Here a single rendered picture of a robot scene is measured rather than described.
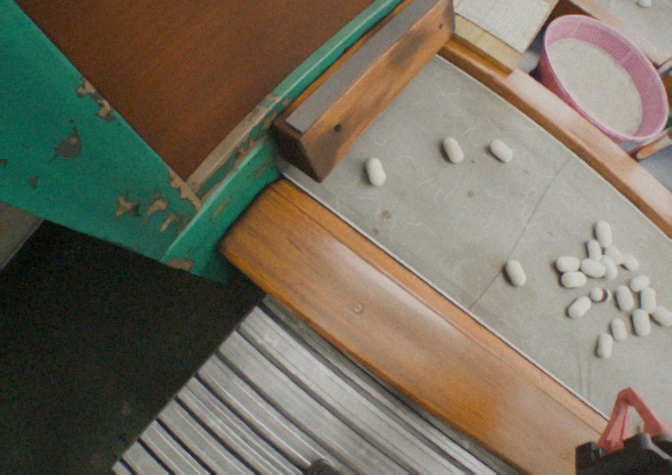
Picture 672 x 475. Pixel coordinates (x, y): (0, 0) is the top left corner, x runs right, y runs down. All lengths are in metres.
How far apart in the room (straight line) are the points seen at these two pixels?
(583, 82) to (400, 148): 0.39
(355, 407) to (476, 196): 0.32
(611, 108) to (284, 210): 0.58
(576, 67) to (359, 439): 0.70
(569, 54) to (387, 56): 0.43
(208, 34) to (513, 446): 0.48
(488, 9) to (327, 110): 0.39
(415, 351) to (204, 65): 0.33
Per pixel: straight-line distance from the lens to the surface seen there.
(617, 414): 0.39
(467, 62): 0.54
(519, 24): 0.63
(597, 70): 0.76
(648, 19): 1.01
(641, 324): 0.57
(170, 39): 0.21
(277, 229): 0.38
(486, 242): 0.44
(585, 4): 0.83
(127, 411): 1.37
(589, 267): 0.51
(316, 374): 0.47
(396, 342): 0.37
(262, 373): 0.47
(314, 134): 0.32
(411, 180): 0.43
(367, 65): 0.36
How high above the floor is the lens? 1.13
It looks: 75 degrees down
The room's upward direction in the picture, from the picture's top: 7 degrees clockwise
